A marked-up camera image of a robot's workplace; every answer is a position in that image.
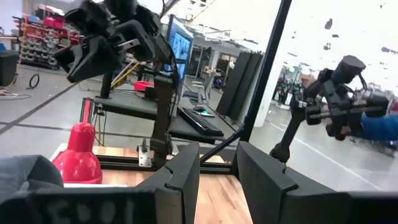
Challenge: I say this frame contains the storage rack with red bins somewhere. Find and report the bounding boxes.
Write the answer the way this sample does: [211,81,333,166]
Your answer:
[12,4,82,72]

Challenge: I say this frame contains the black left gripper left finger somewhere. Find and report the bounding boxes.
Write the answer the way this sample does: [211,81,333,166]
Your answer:
[0,141,201,224]

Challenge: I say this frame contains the black bin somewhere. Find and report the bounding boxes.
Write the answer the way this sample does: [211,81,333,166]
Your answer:
[0,49,20,88]

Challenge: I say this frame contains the black computer mouse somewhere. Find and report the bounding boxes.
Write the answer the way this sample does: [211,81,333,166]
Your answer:
[192,105,215,118]

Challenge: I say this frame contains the black desk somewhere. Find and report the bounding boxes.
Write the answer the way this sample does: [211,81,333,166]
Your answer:
[93,91,225,146]

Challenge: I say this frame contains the silver metal bracket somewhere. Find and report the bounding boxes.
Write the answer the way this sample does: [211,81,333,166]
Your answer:
[138,144,154,168]

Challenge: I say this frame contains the red desk lamp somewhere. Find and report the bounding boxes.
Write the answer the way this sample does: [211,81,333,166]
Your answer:
[52,98,103,184]

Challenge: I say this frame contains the black cable coil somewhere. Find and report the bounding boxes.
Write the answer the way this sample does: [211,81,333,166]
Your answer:
[28,73,41,90]

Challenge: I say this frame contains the black keyboard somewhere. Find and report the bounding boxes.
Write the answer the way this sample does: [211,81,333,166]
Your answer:
[178,107,225,138]

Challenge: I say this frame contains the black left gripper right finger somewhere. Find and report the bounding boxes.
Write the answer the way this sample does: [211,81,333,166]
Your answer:
[236,141,398,224]

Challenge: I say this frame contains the grey office chair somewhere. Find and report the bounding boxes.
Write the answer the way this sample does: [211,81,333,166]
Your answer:
[182,79,210,107]

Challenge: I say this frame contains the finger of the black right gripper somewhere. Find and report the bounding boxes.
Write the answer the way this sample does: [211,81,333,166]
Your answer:
[53,45,77,73]
[66,35,124,84]

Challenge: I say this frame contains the black partition panels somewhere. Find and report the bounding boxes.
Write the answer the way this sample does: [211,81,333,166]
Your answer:
[216,51,264,123]

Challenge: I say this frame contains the red plastic bin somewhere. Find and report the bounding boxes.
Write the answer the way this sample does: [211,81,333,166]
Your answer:
[133,80,155,92]

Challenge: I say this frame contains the computer monitor blue screen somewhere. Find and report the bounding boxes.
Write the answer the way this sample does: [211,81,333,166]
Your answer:
[164,14,195,82]

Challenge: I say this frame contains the black aluminium table frame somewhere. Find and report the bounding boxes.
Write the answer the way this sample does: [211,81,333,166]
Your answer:
[93,0,294,175]

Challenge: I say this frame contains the grey baseball cap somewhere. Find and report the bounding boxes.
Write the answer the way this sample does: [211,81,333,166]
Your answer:
[0,154,65,202]

